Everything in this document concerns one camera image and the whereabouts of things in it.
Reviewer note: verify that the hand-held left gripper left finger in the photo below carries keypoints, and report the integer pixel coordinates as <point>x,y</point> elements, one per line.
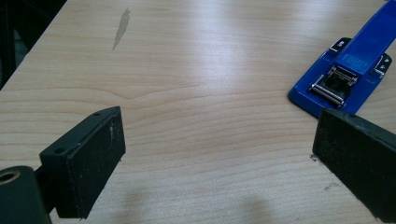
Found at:
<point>90,161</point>

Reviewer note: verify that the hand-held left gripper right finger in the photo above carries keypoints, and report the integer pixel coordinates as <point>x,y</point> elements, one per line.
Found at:
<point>358,161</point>

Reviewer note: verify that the blue stapler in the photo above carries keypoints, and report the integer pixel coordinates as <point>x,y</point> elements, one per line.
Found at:
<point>367,43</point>

